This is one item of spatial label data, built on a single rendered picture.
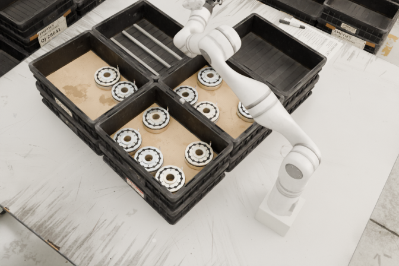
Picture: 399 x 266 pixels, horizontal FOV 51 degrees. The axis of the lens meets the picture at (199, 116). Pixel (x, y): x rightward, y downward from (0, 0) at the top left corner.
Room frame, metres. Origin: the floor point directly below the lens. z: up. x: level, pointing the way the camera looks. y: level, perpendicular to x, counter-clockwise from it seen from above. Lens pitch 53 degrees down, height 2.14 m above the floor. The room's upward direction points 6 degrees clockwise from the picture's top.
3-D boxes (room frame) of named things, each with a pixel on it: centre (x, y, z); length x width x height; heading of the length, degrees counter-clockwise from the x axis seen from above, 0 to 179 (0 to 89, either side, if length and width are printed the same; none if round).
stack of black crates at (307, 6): (2.32, -0.55, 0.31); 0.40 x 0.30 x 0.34; 61
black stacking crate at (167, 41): (1.30, 0.24, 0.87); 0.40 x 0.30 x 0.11; 52
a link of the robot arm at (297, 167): (0.67, -0.32, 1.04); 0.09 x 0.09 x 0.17; 55
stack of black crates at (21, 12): (1.87, 1.02, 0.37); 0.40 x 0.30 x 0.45; 151
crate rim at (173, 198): (0.81, 0.12, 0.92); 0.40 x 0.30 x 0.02; 52
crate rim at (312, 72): (1.29, -0.26, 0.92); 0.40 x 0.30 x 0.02; 52
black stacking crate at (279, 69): (1.29, -0.26, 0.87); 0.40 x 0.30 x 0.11; 52
